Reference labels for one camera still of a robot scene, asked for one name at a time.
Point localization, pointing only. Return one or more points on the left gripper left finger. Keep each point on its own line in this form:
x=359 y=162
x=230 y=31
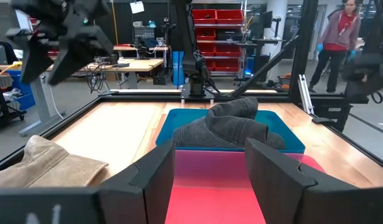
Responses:
x=138 y=199

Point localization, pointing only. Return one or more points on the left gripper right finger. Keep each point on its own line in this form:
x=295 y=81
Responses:
x=287 y=193

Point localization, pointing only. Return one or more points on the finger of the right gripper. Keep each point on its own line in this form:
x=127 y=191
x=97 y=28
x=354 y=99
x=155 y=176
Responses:
x=82 y=53
x=35 y=59

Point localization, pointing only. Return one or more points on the dark grey hat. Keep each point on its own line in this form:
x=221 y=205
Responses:
x=228 y=127

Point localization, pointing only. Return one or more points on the tan hat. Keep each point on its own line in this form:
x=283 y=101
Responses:
x=48 y=165

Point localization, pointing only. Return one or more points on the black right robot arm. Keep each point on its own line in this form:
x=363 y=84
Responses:
x=197 y=84

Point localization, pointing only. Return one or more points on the blue crate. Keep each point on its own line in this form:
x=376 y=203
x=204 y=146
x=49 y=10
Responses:
x=23 y=90

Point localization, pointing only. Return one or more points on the wooden workbench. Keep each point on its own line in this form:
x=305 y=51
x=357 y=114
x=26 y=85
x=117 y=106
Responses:
x=154 y=48
x=138 y=63

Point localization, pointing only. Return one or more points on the black cart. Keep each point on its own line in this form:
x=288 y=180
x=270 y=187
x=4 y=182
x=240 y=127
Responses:
x=4 y=112

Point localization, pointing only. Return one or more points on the white paper sign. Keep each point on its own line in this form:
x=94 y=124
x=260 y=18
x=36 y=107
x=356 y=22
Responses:
x=137 y=7

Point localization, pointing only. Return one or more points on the red plastic bin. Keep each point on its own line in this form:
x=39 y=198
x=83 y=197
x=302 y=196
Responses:
x=210 y=193

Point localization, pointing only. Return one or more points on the blue plastic bin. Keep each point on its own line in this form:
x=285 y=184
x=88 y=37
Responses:
x=185 y=121

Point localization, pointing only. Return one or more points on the blue box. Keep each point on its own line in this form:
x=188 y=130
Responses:
x=178 y=68

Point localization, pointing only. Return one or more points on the red storage bin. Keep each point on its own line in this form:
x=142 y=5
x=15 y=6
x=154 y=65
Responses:
x=227 y=50
x=229 y=16
x=206 y=49
x=206 y=33
x=227 y=64
x=203 y=16

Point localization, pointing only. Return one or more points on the metal shelf rack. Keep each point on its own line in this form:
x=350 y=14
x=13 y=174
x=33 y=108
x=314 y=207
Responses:
x=219 y=26

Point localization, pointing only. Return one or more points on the black storage bin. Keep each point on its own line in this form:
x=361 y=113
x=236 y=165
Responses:
x=228 y=35

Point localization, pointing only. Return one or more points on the person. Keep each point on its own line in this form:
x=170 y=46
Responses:
x=337 y=31

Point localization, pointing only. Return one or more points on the grey desk leg frame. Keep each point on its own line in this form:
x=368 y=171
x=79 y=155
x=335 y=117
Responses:
x=41 y=99

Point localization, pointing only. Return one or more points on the white metal bracket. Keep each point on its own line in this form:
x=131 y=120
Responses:
x=305 y=93

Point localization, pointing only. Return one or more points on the black table frame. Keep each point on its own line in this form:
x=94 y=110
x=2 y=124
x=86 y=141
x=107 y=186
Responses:
x=303 y=46

